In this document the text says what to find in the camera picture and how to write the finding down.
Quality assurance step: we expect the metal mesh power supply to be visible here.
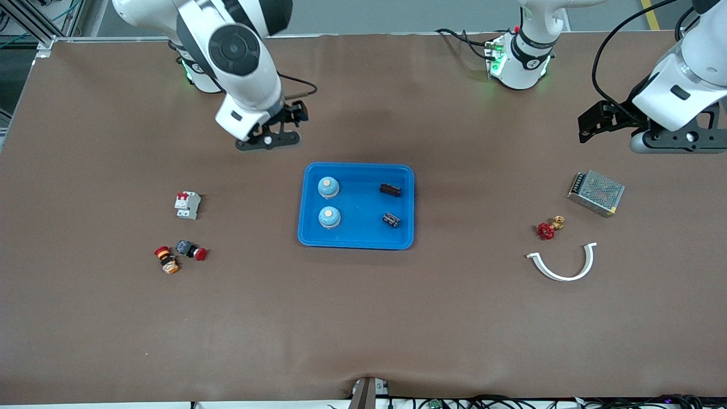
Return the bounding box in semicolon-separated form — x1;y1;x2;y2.
567;170;626;218

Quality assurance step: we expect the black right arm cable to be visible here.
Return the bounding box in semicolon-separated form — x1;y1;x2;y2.
277;73;319;98

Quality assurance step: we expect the white circuit breaker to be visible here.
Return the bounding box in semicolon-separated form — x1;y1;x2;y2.
174;191;202;221

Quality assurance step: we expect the table edge bracket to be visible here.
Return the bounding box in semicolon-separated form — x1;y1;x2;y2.
348;376;391;409

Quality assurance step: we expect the black base cable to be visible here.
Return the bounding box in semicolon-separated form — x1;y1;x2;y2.
436;27;495;60

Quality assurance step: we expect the blue plastic tray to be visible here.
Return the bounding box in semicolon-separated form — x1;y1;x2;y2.
298;162;415;251

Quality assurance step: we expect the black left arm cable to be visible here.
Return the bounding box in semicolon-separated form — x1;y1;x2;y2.
591;0;682;106

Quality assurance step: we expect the black cable bundle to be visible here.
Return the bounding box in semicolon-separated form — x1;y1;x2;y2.
392;394;727;409

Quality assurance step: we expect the brass valve with red handle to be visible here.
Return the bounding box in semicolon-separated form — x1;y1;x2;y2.
537;215;566;241

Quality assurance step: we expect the red orange emergency stop button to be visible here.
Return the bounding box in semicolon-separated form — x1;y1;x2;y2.
154;245;181;275

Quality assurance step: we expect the aluminium frame profile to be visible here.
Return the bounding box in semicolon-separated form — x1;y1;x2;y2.
0;0;111;57

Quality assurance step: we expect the red mushroom push button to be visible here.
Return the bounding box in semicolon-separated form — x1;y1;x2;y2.
175;240;208;262

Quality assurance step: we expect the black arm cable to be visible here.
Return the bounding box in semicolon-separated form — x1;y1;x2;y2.
591;0;682;106
277;73;319;98

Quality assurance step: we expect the white half-round pipe clamp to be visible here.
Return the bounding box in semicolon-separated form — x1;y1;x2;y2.
526;242;598;282

